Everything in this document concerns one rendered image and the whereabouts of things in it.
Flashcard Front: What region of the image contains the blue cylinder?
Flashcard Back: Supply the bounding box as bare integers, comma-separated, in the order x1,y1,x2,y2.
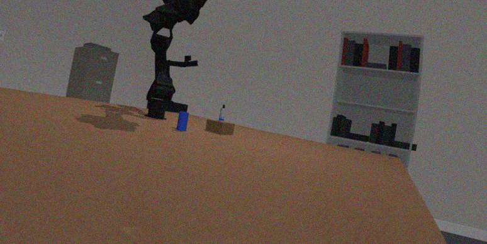
176,111,189,131

